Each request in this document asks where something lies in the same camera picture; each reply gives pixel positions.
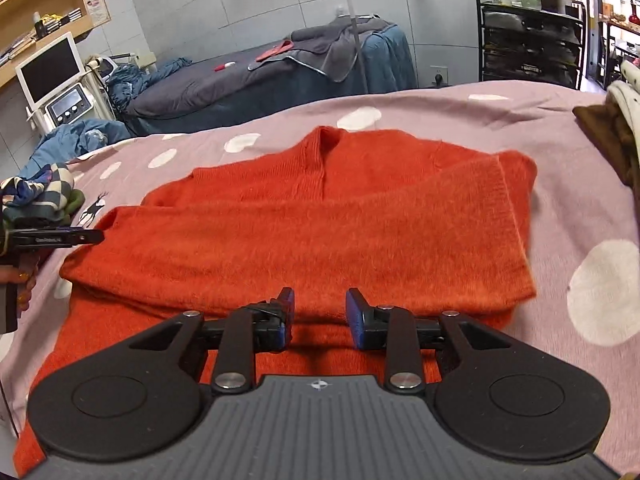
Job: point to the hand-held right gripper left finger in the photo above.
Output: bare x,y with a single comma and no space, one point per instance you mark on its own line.
286,317

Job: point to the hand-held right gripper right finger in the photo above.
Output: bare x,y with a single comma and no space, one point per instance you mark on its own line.
355,317

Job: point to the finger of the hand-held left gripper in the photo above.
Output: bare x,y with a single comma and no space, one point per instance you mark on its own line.
60,237

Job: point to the orange knit sweater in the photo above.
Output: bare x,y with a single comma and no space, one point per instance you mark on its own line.
300,240

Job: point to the pile of mixed clothes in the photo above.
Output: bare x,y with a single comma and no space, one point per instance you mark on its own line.
74,200

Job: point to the person's left hand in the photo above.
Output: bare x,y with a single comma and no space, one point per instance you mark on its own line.
27,282

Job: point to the checkered multicolour cloth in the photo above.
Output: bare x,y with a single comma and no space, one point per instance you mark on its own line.
40,192

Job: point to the blue denim garment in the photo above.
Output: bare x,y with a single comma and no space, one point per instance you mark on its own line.
75,142

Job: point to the white machine with control panel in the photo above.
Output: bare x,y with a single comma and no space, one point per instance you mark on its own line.
70,105

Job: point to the white framed monitor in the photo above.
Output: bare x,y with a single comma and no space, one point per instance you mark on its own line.
50,70

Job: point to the crumpled blue cloth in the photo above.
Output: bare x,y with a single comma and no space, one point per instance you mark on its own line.
145,77

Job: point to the grey massage bed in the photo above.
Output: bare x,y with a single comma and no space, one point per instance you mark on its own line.
220,85

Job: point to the wooden shelf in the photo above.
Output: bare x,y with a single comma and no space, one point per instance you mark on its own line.
35,5

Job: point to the red and white pen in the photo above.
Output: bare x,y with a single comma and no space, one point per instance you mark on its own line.
224,66

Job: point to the pink polka dot blanket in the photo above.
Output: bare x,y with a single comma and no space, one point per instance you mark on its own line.
575,220

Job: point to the red flat item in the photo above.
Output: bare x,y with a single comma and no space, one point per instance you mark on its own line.
274,51

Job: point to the grey towel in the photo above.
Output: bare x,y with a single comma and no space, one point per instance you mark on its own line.
330,45

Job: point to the thin metal pole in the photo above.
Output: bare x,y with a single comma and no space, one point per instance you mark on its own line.
356,35

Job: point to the brown cloth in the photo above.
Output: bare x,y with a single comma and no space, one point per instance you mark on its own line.
605,135

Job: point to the black storage trolley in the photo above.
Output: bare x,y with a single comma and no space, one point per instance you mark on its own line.
530,45

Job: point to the cream cloth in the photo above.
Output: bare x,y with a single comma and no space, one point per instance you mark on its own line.
627,105

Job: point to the red vase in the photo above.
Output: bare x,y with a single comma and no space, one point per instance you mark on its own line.
634,14

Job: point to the wall socket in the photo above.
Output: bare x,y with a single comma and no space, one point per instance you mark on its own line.
440,75

